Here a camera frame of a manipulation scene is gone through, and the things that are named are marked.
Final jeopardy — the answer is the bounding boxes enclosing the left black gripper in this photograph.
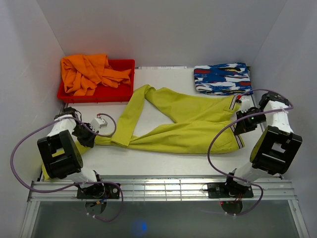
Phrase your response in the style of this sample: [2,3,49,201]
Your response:
[71,123,99,148]

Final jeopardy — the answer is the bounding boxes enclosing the folded blue patterned trousers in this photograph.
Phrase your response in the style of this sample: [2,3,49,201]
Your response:
[193,62,252,96]

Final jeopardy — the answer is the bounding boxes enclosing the red plastic bin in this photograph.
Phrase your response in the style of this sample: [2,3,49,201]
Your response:
[57,59,135,104]

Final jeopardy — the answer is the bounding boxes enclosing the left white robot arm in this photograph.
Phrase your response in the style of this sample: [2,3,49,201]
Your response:
[37,107,105,198]

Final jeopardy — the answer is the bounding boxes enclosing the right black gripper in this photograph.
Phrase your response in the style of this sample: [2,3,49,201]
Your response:
[234,109,267,135]

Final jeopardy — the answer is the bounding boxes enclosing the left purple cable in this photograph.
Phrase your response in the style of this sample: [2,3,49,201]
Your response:
[9,113,124,222]

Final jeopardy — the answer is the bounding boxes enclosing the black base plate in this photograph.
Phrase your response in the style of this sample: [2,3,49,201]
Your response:
[207,182,254,198]
[76,182,120,200]

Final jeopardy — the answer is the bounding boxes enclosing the orange trousers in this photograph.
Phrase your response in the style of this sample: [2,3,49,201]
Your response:
[60,54,131,96]

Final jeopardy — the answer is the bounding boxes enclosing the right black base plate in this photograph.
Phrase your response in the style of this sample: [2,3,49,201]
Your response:
[207,182,254,198]

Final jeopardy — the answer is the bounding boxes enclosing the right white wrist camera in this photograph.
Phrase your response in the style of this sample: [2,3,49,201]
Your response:
[236,96,254,113]

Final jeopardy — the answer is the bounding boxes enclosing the aluminium frame rail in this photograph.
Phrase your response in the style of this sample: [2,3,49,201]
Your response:
[28,176,298,202]

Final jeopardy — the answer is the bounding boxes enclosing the purple cable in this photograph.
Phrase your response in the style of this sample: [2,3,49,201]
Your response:
[9,113,124,222]
[203,89,294,217]

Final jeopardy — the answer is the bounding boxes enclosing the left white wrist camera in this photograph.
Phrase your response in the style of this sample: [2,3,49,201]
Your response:
[90,117,107,132]

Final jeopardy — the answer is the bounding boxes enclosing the yellow-green trousers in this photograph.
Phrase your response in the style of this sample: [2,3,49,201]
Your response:
[41,84,246,183]

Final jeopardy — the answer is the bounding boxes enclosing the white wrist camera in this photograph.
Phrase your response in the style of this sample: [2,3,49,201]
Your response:
[90,117,107,132]
[236,96,254,113]

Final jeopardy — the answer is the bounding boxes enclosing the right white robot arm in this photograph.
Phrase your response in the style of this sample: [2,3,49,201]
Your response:
[223,91,302,197]

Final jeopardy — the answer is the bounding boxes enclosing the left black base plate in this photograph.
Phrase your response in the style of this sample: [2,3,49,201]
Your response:
[76,182,120,200]

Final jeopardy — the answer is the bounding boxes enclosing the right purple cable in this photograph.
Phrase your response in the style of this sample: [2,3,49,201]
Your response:
[203,89,294,217]

